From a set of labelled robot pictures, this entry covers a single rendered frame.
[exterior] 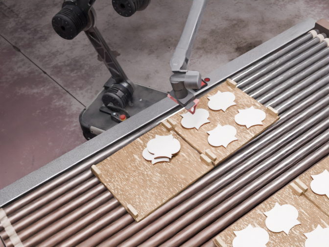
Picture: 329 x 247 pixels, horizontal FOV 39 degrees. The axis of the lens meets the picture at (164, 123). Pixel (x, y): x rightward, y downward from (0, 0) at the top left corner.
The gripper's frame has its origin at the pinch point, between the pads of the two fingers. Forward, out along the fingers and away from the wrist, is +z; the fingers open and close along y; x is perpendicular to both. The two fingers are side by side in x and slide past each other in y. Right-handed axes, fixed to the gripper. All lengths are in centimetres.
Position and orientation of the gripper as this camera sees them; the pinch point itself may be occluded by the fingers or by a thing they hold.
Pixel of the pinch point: (186, 107)
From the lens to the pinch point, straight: 207.7
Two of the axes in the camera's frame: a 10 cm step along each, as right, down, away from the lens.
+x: -7.3, 6.3, -2.5
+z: 2.5, 6.0, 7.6
